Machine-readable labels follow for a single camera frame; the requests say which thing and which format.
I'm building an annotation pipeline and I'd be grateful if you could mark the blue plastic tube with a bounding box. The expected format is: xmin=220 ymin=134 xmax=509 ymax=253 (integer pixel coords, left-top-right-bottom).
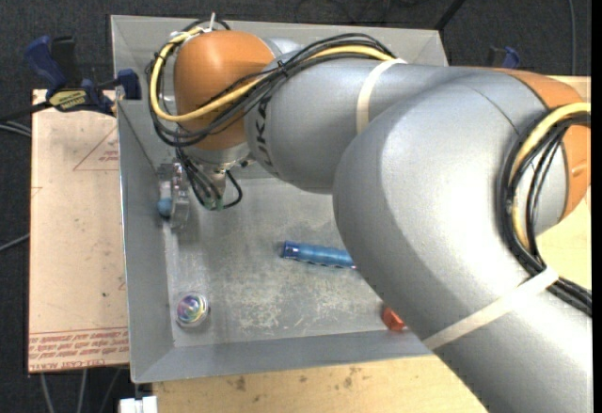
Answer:
xmin=280 ymin=240 xmax=357 ymax=270

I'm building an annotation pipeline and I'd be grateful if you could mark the brown cardboard board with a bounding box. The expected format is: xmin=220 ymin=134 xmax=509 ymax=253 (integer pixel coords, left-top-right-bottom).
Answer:
xmin=27 ymin=88 xmax=131 ymax=374

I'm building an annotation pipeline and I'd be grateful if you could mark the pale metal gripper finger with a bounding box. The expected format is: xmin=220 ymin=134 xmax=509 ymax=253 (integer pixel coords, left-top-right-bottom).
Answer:
xmin=167 ymin=192 xmax=192 ymax=230
xmin=157 ymin=160 xmax=185 ymax=199

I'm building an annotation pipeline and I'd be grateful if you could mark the grey metal bin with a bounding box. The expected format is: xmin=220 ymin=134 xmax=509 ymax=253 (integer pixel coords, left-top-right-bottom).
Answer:
xmin=110 ymin=14 xmax=451 ymax=384

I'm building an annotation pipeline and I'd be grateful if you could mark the small orange block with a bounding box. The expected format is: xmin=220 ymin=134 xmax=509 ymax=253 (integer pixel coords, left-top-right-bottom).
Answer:
xmin=380 ymin=306 xmax=406 ymax=333

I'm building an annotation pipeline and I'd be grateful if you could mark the clear iridescent ball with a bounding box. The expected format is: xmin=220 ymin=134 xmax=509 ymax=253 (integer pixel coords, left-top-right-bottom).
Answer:
xmin=175 ymin=291 xmax=210 ymax=328

